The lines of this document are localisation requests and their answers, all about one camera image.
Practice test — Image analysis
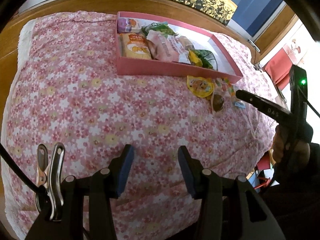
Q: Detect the green snack bag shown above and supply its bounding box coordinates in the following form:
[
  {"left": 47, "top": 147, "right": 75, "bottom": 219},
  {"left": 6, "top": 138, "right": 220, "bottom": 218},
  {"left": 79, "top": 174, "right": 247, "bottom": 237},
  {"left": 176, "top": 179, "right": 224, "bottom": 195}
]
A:
[{"left": 142, "top": 22, "right": 178, "bottom": 36}]

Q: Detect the yellow small snack packet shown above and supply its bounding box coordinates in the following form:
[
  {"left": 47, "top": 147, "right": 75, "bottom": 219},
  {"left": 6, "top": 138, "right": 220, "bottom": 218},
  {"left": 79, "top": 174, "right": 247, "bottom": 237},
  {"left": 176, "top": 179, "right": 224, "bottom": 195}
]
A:
[{"left": 188, "top": 50, "right": 203, "bottom": 67}]

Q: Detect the yellow orange round packet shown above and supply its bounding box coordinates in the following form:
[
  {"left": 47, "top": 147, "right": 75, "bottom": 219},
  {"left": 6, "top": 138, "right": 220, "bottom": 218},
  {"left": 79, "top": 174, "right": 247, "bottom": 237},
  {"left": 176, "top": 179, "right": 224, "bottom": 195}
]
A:
[{"left": 187, "top": 75, "right": 214, "bottom": 98}]

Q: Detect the red white curtain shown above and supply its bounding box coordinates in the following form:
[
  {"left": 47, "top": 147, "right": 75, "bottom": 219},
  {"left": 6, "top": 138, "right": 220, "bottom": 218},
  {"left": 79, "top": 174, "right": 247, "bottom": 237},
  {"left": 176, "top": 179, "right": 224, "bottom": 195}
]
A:
[{"left": 263, "top": 39, "right": 303, "bottom": 90}]

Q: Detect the metal spring clip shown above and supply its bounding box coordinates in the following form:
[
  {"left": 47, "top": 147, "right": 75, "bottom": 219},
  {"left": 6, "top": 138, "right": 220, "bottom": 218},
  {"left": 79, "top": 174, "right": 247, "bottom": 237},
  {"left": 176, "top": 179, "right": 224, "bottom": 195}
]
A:
[{"left": 35, "top": 142, "right": 65, "bottom": 221}]

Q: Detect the round brown jelly cup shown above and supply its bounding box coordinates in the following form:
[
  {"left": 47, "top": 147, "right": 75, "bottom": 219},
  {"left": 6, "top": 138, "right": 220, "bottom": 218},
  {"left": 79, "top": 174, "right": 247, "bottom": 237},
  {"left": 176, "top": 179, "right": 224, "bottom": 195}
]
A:
[{"left": 210, "top": 89, "right": 225, "bottom": 114}]

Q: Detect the purple snack packet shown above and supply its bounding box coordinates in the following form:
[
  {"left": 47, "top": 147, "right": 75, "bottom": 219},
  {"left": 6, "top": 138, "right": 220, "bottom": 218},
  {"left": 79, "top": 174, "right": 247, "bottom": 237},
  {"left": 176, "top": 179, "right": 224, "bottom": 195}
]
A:
[{"left": 117, "top": 17, "right": 142, "bottom": 33}]

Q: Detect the pink floral cloth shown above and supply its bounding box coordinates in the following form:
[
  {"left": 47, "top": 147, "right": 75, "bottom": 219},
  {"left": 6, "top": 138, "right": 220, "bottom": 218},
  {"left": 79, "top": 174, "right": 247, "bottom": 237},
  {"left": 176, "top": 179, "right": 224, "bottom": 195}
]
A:
[{"left": 1, "top": 11, "right": 276, "bottom": 239}]

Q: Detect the clear packet blue strip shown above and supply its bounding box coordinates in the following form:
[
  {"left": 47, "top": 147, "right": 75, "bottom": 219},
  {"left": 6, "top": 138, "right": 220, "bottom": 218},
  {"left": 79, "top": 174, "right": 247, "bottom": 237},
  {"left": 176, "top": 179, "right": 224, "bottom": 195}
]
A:
[{"left": 234, "top": 100, "right": 246, "bottom": 109}]

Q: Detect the person's right hand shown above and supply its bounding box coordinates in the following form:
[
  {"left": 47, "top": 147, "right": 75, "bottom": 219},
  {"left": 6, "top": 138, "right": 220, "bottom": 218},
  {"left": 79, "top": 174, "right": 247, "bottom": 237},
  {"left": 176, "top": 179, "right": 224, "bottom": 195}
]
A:
[{"left": 272, "top": 125, "right": 310, "bottom": 164}]

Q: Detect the pink shallow box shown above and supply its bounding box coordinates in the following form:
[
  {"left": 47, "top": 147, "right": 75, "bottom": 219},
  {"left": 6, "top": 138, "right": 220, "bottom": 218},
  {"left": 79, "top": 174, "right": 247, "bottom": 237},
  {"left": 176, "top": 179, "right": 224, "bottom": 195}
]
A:
[{"left": 115, "top": 11, "right": 243, "bottom": 83}]

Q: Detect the orange yellow snack bag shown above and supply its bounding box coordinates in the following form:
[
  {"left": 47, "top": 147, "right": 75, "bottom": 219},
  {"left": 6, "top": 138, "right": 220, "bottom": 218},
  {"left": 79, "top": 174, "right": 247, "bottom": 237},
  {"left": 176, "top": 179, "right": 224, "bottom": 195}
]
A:
[{"left": 120, "top": 33, "right": 152, "bottom": 60}]

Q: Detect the black cable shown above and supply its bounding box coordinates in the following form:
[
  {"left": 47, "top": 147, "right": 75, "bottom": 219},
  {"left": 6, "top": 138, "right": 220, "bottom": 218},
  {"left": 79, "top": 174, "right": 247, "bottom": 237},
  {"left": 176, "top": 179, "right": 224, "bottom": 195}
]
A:
[{"left": 0, "top": 143, "right": 41, "bottom": 196}]

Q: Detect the pink white snack packet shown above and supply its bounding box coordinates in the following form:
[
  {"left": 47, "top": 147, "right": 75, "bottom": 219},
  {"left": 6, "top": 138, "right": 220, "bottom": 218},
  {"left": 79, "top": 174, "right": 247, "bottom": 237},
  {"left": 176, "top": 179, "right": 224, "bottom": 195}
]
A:
[{"left": 146, "top": 30, "right": 191, "bottom": 64}]

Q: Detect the beige small snack packet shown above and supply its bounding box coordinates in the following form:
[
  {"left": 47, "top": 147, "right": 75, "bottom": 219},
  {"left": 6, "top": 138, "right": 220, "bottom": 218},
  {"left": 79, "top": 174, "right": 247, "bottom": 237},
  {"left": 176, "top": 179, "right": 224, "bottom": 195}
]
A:
[{"left": 177, "top": 36, "right": 195, "bottom": 51}]

